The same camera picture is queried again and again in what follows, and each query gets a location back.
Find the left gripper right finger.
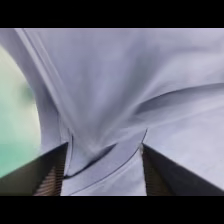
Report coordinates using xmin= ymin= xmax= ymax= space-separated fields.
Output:
xmin=141 ymin=143 xmax=224 ymax=197

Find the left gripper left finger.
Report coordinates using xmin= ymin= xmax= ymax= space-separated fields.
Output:
xmin=0 ymin=141 xmax=69 ymax=197

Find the light blue shirt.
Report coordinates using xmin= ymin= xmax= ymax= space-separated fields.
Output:
xmin=0 ymin=28 xmax=224 ymax=197

